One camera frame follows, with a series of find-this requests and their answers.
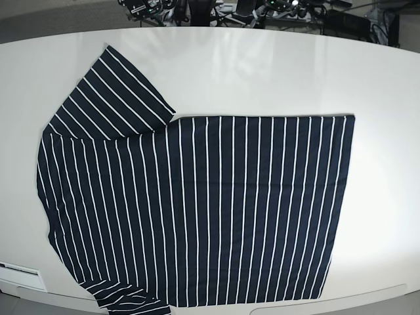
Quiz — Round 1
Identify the navy white striped T-shirt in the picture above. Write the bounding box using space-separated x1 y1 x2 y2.
37 47 355 314

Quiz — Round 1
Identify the black box on floor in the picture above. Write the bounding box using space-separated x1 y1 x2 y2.
322 10 372 42

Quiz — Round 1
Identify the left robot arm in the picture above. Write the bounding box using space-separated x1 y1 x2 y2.
263 0 300 12

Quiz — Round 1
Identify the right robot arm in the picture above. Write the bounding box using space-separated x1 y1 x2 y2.
117 0 163 16

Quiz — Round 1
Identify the white label on table edge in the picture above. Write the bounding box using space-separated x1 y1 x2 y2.
1 262 47 292

